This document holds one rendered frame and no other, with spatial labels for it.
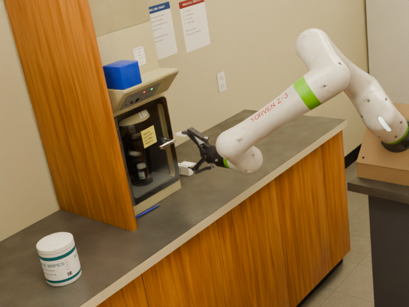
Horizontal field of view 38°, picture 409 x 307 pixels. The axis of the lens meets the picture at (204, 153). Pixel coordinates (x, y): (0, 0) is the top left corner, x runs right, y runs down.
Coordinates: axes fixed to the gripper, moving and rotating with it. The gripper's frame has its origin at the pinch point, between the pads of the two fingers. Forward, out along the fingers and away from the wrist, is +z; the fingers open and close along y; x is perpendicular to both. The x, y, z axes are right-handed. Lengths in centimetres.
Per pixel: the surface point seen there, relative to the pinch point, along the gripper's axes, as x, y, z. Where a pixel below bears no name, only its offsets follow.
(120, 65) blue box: 17.8, 40.4, 6.0
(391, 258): -48, -62, -68
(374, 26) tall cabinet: -290, -13, 50
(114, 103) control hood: 21.2, 26.2, 10.5
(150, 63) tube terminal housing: -5.7, 34.4, 15.2
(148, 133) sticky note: 4.1, 6.8, 14.0
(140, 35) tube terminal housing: -3.6, 47.0, 15.2
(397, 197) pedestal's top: -42, -28, -74
